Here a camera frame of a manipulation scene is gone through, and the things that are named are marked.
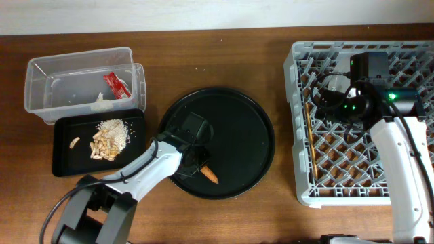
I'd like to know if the orange carrot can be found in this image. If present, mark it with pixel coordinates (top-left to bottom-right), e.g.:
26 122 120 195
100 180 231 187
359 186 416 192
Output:
200 166 219 184

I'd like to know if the red snack wrapper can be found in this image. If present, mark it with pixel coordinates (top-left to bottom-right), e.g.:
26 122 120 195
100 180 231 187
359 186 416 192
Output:
103 72 131 100

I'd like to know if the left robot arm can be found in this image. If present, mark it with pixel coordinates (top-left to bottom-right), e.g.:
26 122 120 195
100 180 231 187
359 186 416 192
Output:
39 113 214 243

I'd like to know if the white tissue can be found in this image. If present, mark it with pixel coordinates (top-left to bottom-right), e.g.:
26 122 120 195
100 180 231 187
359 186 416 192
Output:
91 92 113 112

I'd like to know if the pile of peanut shells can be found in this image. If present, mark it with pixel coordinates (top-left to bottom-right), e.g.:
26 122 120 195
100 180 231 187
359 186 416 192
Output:
89 129 121 161

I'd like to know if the grey dishwasher rack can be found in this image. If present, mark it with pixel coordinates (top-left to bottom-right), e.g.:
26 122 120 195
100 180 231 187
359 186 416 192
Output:
283 41 433 208

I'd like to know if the pile of rice grains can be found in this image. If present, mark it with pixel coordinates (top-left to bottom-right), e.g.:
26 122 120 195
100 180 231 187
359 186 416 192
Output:
96 119 130 152

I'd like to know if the clear plastic bin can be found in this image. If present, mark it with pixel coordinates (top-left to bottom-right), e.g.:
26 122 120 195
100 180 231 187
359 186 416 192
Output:
24 47 146 125

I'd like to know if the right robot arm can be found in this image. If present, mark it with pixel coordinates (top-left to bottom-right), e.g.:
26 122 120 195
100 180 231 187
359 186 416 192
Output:
315 52 433 243

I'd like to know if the round black tray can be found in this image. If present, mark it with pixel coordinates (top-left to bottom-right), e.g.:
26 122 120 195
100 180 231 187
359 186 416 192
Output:
158 87 275 200

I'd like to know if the black rectangular bin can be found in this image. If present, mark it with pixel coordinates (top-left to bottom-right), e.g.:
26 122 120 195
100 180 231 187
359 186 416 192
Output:
52 108 146 177

